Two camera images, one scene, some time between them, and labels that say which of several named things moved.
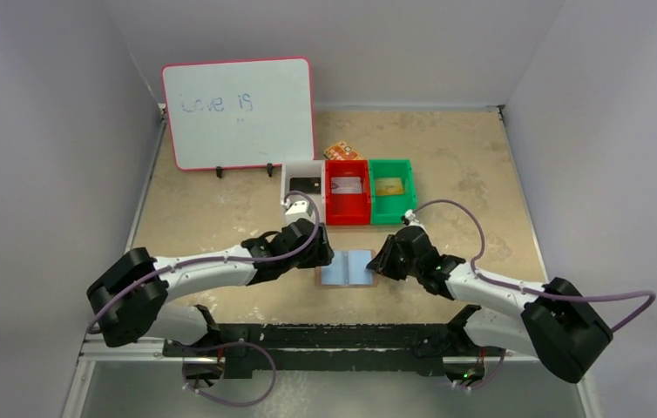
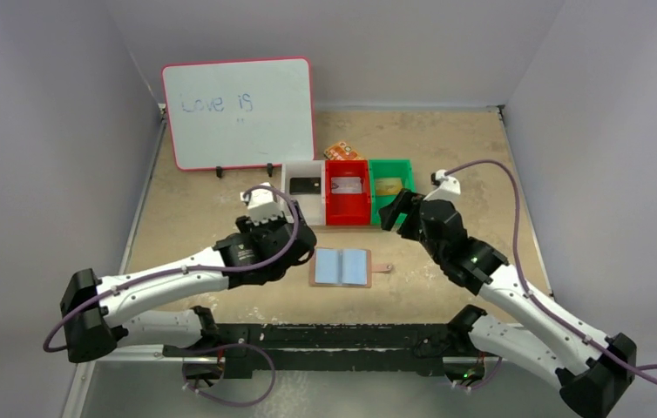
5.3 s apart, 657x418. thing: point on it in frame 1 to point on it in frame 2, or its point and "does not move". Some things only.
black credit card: (308, 185) does not move
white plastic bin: (304, 169) does not move
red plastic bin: (348, 209) does not move
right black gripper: (389, 258) to (413, 212)
